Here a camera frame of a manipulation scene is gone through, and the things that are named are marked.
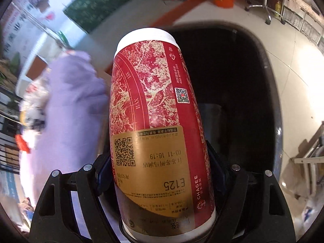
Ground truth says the red gold paper cup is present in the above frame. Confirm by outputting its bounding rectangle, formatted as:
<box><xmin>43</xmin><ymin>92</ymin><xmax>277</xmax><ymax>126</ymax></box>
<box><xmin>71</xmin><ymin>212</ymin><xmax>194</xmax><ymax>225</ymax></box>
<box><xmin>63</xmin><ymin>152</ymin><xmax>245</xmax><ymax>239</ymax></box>
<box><xmin>109</xmin><ymin>28</ymin><xmax>216</xmax><ymax>242</ymax></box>

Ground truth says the black trash bin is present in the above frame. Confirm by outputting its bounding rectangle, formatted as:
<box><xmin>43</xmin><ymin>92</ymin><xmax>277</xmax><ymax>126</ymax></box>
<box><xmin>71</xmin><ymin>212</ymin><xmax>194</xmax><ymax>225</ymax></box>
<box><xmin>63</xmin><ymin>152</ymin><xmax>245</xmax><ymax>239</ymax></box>
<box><xmin>167</xmin><ymin>21</ymin><xmax>283</xmax><ymax>177</ymax></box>

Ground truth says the purple floral tablecloth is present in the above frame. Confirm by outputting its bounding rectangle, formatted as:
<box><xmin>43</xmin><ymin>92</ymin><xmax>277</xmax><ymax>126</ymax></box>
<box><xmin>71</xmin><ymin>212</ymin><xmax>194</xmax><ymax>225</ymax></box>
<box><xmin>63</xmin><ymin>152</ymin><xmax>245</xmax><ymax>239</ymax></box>
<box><xmin>19</xmin><ymin>50</ymin><xmax>109</xmax><ymax>207</ymax></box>

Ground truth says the orange cushion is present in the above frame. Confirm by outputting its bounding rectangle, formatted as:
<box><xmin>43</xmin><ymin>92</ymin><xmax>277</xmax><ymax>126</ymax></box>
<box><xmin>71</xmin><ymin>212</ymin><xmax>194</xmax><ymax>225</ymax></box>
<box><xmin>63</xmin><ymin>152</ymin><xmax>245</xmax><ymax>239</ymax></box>
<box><xmin>26</xmin><ymin>55</ymin><xmax>48</xmax><ymax>80</ymax></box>

